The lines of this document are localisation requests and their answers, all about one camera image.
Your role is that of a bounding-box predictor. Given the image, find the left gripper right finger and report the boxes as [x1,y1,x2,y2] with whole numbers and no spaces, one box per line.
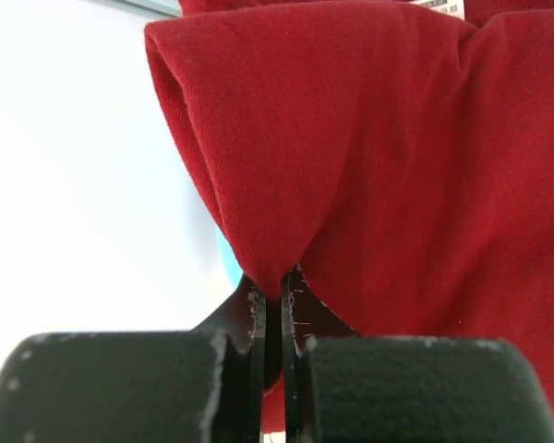
[281,269,554,442]

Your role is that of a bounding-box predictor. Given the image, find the dark red t shirt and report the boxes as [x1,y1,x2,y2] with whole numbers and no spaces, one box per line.
[144,1,554,411]

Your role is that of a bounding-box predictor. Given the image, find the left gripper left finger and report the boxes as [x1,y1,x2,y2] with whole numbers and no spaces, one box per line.
[0,278,266,443]

